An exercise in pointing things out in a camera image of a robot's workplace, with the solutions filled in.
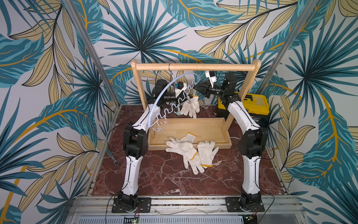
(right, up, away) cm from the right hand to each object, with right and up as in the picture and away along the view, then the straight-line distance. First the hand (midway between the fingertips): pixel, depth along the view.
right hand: (194, 86), depth 79 cm
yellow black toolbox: (+45, -9, +19) cm, 50 cm away
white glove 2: (-5, -38, +11) cm, 39 cm away
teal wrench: (-48, -46, +7) cm, 66 cm away
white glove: (-1, -11, +10) cm, 15 cm away
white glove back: (-2, -32, +19) cm, 37 cm away
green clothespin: (-9, -15, -7) cm, 19 cm away
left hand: (-1, -5, +3) cm, 6 cm away
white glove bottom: (+2, -47, +9) cm, 48 cm away
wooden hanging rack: (-23, -28, +25) cm, 44 cm away
